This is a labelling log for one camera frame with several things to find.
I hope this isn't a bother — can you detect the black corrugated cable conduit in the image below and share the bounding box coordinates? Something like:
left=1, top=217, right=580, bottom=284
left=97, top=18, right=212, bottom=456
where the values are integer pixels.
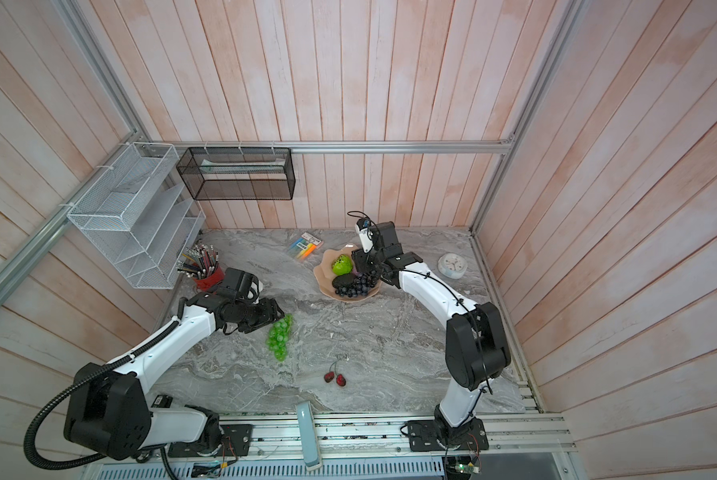
left=21, top=317, right=182, bottom=480

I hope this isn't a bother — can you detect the black grape bunch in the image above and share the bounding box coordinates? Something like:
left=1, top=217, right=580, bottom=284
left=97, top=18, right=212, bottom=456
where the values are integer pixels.
left=334, top=273, right=379, bottom=299

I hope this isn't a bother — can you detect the black mesh wall basket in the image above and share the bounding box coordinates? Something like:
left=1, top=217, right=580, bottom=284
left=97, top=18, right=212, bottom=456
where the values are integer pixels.
left=176, top=146, right=296, bottom=201

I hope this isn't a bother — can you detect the red cherry pair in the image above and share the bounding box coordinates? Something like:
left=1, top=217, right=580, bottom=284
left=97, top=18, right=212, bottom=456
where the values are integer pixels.
left=324, top=360, right=346, bottom=387

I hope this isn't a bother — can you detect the highlighter marker pack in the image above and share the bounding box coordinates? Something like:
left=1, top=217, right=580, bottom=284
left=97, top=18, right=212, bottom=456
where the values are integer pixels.
left=288, top=232, right=322, bottom=261

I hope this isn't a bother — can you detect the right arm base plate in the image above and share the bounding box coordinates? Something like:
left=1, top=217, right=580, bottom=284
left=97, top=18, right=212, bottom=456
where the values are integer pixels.
left=400, top=418, right=490, bottom=453

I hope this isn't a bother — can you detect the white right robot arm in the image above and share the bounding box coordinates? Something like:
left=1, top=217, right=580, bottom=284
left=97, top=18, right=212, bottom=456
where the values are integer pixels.
left=348, top=210, right=512, bottom=445

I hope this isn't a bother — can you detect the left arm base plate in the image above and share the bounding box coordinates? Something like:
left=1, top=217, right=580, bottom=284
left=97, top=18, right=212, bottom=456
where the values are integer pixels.
left=168, top=423, right=254, bottom=459

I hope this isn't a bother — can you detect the green grape bunch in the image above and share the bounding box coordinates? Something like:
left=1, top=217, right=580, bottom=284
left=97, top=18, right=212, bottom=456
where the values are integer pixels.
left=266, top=314, right=292, bottom=362

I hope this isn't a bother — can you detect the dark avocado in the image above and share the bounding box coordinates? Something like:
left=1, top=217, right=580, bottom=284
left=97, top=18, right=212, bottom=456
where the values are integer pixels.
left=332, top=273, right=356, bottom=290

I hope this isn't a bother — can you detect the white round timer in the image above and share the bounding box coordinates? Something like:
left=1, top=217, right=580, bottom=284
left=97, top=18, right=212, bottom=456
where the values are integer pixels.
left=438, top=253, right=468, bottom=280

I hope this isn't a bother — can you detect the white mesh shelf organizer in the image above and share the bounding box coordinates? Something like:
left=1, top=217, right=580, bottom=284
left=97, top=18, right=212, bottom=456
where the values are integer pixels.
left=68, top=143, right=206, bottom=290

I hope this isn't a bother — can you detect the light blue bar on rail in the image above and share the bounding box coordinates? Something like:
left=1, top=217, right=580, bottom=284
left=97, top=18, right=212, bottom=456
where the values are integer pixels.
left=296, top=401, right=322, bottom=471

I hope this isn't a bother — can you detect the pink scalloped fruit bowl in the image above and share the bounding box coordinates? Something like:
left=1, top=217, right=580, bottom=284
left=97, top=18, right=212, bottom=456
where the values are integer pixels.
left=314, top=244, right=383, bottom=303

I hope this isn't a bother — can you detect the green striped melon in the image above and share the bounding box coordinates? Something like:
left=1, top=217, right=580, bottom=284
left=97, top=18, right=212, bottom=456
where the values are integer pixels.
left=330, top=254, right=354, bottom=276

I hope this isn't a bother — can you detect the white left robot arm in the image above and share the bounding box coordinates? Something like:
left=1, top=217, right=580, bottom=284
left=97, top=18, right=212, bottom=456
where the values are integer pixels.
left=64, top=268, right=284, bottom=460

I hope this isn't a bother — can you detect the green circuit board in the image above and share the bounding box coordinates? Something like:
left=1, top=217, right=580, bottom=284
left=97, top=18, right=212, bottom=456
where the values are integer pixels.
left=443, top=456, right=481, bottom=480

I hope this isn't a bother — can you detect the bundle of coloured pencils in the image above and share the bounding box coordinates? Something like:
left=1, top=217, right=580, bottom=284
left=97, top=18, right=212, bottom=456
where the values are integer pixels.
left=176, top=244, right=220, bottom=280

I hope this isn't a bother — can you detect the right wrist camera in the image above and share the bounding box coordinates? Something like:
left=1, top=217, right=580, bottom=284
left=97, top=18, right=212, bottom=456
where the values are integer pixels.
left=356, top=216, right=374, bottom=253

